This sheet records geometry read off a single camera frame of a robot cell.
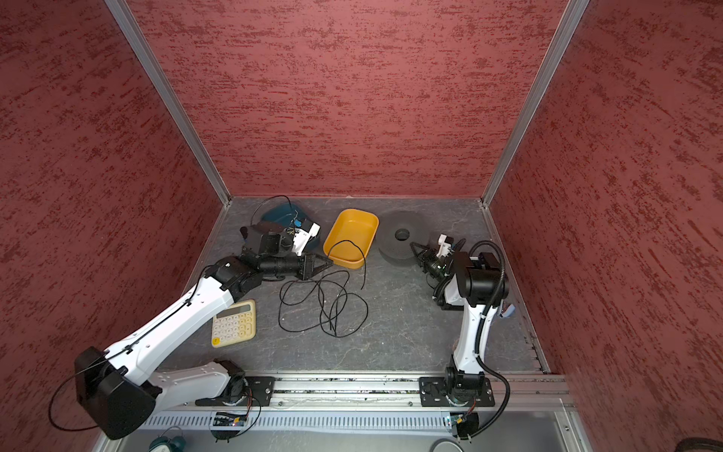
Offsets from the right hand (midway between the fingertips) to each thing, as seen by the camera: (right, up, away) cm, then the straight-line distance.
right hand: (408, 246), depth 96 cm
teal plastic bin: (-49, +12, +17) cm, 54 cm away
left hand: (-24, -4, -24) cm, 34 cm away
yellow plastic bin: (-21, +3, +10) cm, 24 cm away
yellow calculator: (-55, -23, -13) cm, 61 cm away
